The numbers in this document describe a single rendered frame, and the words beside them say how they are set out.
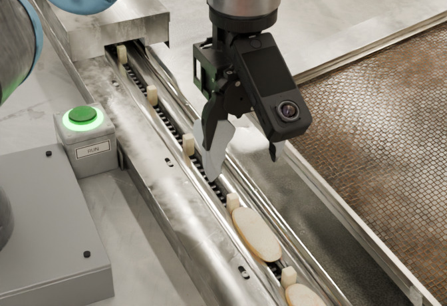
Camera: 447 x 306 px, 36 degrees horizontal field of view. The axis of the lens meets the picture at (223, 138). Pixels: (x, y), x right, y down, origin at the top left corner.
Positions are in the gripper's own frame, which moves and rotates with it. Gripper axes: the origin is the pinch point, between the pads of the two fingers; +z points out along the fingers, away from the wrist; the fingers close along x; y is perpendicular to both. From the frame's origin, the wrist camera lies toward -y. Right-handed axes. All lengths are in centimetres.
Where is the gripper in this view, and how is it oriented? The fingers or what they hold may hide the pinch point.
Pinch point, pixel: (246, 167)
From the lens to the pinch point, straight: 81.8
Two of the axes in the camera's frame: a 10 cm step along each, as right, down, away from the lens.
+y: -4.5, -5.4, 7.1
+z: -0.1, 8.0, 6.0
